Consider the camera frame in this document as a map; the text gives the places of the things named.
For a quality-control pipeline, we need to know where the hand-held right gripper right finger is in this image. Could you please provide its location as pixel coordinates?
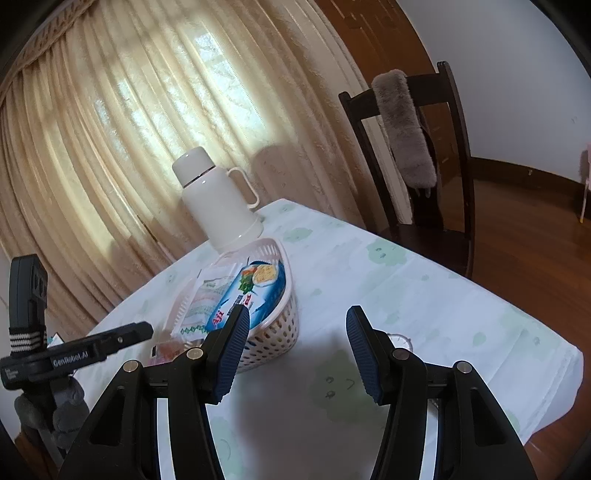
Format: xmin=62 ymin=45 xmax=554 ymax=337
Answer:
xmin=345 ymin=305 xmax=539 ymax=480

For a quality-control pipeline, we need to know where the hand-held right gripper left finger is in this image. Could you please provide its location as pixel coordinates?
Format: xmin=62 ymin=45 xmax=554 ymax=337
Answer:
xmin=58 ymin=305 xmax=251 ymax=480

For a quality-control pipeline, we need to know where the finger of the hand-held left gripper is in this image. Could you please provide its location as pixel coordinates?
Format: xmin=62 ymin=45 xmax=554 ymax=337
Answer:
xmin=97 ymin=322 xmax=154 ymax=360

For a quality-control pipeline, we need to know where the white plastic basket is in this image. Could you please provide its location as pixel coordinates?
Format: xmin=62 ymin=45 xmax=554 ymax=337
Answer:
xmin=166 ymin=237 xmax=300 ymax=374

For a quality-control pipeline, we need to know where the white green-print snack packet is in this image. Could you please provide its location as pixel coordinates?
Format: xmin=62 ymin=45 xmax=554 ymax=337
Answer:
xmin=171 ymin=263 xmax=243 ymax=342

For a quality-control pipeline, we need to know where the blue snack packet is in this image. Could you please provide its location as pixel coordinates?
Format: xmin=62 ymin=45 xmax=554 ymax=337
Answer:
xmin=203 ymin=259 xmax=287 ymax=333

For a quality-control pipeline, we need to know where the person's left hand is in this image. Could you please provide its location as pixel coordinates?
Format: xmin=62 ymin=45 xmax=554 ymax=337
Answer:
xmin=14 ymin=376 xmax=88 ymax=457

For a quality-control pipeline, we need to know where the orange candy wrapper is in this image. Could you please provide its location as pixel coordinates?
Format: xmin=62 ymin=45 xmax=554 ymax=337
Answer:
xmin=152 ymin=340 xmax=185 ymax=366

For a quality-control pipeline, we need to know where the small round metal object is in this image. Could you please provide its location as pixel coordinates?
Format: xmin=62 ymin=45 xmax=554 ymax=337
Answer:
xmin=385 ymin=331 xmax=414 ymax=354

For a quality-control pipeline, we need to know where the cream thermos jug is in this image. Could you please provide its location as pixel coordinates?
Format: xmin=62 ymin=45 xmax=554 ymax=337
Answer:
xmin=172 ymin=147 xmax=265 ymax=254

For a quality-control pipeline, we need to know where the beige curtain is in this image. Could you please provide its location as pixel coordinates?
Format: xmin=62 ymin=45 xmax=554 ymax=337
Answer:
xmin=0 ymin=0 xmax=370 ymax=324

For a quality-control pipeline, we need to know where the grey fuzzy cloth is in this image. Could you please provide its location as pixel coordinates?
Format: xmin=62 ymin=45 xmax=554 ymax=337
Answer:
xmin=372 ymin=69 xmax=437 ymax=190

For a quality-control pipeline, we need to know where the dark wooden chair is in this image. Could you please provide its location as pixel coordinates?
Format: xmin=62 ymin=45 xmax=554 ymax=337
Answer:
xmin=338 ymin=61 xmax=476 ymax=278

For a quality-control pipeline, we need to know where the brown wooden door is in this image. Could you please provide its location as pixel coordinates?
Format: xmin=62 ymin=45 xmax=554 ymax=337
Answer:
xmin=316 ymin=0 xmax=437 ymax=222

